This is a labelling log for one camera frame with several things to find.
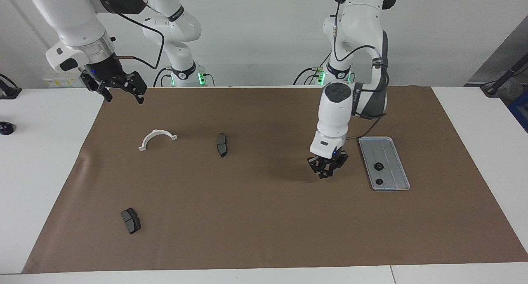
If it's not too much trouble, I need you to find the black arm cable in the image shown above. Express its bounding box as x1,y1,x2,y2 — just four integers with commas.
89,0,165,70
332,0,388,141

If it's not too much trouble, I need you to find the black table clamp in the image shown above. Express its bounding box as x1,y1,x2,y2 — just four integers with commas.
0,73,22,100

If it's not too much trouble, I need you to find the white semicircular bracket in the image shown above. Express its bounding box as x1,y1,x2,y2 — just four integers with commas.
138,129,178,152

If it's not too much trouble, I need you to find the short dark brake pad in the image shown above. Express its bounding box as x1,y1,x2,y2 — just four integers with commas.
120,208,141,235

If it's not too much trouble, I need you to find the blue crate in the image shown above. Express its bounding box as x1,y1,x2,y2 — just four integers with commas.
508,90,528,133

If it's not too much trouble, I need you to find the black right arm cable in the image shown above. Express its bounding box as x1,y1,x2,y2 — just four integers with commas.
89,0,165,70

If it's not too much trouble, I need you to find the brown table mat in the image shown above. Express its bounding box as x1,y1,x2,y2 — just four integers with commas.
21,86,528,274

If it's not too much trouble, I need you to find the silver metal tray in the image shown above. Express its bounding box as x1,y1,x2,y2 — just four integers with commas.
358,136,411,191

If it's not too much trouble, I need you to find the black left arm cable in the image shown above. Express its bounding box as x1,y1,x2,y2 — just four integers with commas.
332,0,388,141

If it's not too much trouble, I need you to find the black base cable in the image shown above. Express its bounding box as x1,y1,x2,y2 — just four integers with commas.
153,66,172,87
294,49,330,86

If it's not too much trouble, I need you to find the white wall socket box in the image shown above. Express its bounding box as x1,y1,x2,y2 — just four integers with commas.
43,67,89,88

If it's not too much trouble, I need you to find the black stand pole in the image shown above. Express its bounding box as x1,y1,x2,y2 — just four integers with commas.
481,53,528,97

